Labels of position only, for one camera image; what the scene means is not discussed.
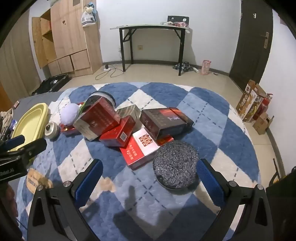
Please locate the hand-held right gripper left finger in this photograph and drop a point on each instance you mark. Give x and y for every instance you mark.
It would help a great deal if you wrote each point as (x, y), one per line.
(89, 183)

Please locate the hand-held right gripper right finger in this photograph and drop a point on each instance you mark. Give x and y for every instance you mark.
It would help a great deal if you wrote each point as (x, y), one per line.
(211, 183)

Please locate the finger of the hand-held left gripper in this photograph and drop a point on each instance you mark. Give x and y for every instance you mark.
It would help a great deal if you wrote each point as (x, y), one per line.
(13, 141)
(34, 146)

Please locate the small round heart-lid tin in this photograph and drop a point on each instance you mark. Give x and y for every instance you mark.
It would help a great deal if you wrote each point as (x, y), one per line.
(51, 129)

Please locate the yellow plastic basin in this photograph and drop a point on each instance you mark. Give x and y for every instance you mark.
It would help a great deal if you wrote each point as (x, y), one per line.
(27, 120)

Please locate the black foam cylinder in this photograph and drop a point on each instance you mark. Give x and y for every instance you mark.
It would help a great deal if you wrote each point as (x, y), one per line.
(175, 160)
(101, 96)

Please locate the purple plush ball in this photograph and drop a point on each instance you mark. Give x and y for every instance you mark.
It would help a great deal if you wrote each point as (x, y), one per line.
(69, 113)

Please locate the red and white box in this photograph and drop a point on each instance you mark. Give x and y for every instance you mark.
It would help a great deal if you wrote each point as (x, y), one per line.
(138, 150)

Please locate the red and white carton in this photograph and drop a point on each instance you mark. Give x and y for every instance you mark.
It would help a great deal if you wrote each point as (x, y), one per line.
(99, 115)

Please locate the dark red box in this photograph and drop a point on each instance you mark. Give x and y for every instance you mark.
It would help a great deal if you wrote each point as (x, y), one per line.
(182, 115)

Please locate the dark brown box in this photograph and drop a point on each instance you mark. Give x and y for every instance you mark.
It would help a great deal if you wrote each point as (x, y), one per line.
(157, 122)

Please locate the silver grey box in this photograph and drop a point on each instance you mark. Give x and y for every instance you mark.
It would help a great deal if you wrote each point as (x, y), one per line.
(129, 111)

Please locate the beige garment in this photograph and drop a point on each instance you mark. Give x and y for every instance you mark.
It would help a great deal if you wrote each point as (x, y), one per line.
(5, 120)

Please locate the small copper box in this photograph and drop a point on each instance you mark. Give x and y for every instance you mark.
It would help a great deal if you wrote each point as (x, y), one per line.
(16, 104)

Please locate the black case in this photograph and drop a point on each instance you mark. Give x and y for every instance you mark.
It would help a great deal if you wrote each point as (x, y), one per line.
(50, 83)

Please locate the small brown cardboard box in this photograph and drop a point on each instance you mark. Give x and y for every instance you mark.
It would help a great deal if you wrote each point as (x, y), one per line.
(262, 124)

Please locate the blue checked plush blanket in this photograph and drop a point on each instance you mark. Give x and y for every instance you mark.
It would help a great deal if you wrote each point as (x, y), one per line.
(208, 104)

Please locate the beige curtain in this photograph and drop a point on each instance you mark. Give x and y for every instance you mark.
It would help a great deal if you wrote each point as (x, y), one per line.
(16, 58)

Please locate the printed orange cardboard box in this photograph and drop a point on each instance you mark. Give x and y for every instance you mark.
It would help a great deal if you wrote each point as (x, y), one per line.
(255, 104)
(246, 102)

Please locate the red fire extinguisher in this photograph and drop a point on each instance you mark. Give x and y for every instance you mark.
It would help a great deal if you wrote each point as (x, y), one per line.
(263, 105)

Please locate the white power strip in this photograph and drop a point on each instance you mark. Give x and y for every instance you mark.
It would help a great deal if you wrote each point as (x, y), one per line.
(106, 67)

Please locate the pink bag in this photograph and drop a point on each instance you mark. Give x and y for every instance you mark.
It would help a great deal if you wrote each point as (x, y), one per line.
(205, 67)

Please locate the wooden wardrobe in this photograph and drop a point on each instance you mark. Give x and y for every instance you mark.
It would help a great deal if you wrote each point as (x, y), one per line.
(69, 34)

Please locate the checked cloth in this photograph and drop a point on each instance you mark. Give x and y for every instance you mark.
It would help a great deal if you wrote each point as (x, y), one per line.
(183, 67)

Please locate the white plastic bag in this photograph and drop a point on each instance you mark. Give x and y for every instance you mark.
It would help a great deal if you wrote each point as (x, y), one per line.
(87, 19)

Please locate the dark brown door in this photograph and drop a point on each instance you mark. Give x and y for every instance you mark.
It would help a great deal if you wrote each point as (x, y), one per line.
(252, 41)

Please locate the pink items on table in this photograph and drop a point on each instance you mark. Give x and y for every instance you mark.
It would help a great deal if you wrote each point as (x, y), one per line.
(175, 23)

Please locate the black folding table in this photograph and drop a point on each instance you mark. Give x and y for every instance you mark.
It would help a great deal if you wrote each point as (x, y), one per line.
(150, 29)

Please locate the black chair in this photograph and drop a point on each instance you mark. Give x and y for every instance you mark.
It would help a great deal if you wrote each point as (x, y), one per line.
(178, 19)

